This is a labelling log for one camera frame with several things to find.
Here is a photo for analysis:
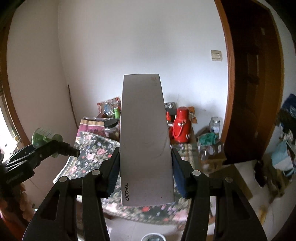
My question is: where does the green plastic bottle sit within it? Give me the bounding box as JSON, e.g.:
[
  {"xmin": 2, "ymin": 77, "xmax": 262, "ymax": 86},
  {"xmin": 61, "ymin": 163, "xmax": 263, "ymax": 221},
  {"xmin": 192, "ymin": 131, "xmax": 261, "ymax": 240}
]
[{"xmin": 32, "ymin": 128, "xmax": 63, "ymax": 149}]

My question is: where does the grey TFOOD box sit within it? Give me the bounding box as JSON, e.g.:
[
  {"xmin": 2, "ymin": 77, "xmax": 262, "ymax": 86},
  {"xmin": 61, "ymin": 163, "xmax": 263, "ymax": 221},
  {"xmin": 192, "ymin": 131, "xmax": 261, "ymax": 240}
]
[{"xmin": 120, "ymin": 74, "xmax": 174, "ymax": 207}]

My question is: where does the white trash bowl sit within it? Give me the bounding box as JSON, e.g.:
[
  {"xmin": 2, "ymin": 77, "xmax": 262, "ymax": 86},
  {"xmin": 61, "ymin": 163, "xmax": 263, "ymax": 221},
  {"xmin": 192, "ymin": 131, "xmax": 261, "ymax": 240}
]
[{"xmin": 141, "ymin": 233, "xmax": 166, "ymax": 241}]

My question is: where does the floral green tablecloth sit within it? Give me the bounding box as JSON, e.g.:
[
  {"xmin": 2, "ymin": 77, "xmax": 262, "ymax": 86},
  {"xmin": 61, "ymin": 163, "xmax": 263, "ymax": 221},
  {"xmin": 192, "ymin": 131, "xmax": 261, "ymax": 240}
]
[{"xmin": 54, "ymin": 132, "xmax": 191, "ymax": 225}]

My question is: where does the blue clothes pile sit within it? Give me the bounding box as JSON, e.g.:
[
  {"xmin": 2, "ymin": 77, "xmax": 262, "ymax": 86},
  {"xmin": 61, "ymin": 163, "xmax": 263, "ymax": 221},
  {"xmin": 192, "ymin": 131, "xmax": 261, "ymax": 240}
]
[{"xmin": 271, "ymin": 93, "xmax": 295, "ymax": 178}]

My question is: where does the pink folded cloth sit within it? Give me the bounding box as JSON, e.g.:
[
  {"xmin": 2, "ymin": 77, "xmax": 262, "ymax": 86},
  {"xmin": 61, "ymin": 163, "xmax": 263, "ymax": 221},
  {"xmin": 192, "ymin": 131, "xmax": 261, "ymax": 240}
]
[{"xmin": 76, "ymin": 117, "xmax": 108, "ymax": 138}]

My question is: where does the clear glass jar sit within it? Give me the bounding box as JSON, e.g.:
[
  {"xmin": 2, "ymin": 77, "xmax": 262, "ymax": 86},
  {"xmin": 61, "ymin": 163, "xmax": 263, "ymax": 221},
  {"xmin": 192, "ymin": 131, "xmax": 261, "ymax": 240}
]
[{"xmin": 209, "ymin": 116, "xmax": 220, "ymax": 135}]

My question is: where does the black lid glass jar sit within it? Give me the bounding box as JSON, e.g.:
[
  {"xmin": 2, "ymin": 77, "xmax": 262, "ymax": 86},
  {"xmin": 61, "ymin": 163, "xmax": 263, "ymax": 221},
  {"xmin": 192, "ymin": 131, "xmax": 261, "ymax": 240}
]
[{"xmin": 104, "ymin": 118, "xmax": 120, "ymax": 141}]

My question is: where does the patterned snack bag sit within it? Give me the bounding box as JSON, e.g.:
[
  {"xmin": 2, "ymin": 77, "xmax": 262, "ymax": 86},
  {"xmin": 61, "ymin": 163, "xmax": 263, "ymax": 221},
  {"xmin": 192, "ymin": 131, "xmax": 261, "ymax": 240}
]
[{"xmin": 97, "ymin": 96, "xmax": 121, "ymax": 116}]

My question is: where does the red thermos flask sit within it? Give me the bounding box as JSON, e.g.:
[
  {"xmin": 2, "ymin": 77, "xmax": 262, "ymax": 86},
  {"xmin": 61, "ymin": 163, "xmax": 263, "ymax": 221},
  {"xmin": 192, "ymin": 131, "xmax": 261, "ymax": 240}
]
[{"xmin": 172, "ymin": 106, "xmax": 192, "ymax": 143}]

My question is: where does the small green bottle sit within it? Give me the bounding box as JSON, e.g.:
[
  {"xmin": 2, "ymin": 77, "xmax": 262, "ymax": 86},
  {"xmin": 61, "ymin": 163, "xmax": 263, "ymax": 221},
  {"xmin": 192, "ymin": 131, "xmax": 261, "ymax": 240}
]
[{"xmin": 113, "ymin": 107, "xmax": 120, "ymax": 120}]

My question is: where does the dark wooden door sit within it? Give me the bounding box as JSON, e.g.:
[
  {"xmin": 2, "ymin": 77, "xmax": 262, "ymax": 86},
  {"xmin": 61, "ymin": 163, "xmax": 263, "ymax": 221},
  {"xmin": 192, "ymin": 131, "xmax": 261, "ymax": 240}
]
[{"xmin": 216, "ymin": 1, "xmax": 284, "ymax": 165}]

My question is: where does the wall light switch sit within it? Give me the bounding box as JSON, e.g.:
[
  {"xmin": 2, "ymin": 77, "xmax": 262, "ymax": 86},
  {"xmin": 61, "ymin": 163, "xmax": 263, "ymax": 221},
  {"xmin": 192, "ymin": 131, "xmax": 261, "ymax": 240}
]
[{"xmin": 211, "ymin": 50, "xmax": 223, "ymax": 61}]

